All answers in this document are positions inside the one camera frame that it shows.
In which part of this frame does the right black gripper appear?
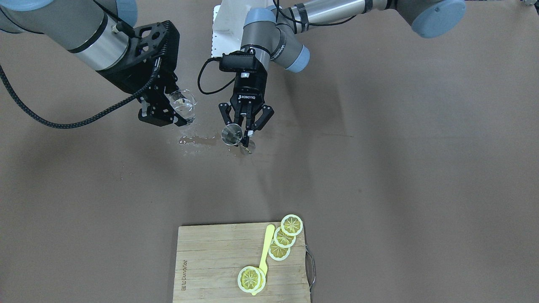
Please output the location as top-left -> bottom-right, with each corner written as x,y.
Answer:
98,20 -> 188,127

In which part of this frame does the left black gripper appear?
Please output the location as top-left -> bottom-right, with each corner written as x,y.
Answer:
218,72 -> 275,131

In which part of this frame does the steel measuring jigger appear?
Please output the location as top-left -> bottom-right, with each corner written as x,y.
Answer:
221,123 -> 256,154

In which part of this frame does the clear glass shaker cup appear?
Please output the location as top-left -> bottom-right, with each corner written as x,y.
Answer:
168,89 -> 197,125

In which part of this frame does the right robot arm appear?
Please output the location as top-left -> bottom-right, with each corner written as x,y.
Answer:
1,0 -> 192,129

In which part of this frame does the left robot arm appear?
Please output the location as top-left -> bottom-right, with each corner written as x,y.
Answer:
212,0 -> 466,136

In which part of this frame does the wooden cutting board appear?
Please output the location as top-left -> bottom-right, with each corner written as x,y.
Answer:
173,222 -> 315,303

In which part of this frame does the lemon slice on spoon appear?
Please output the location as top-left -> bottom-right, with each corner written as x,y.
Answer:
237,266 -> 267,296

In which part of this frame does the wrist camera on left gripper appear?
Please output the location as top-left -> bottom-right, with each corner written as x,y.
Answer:
219,50 -> 261,73

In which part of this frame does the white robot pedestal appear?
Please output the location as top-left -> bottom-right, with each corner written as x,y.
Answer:
211,0 -> 250,58

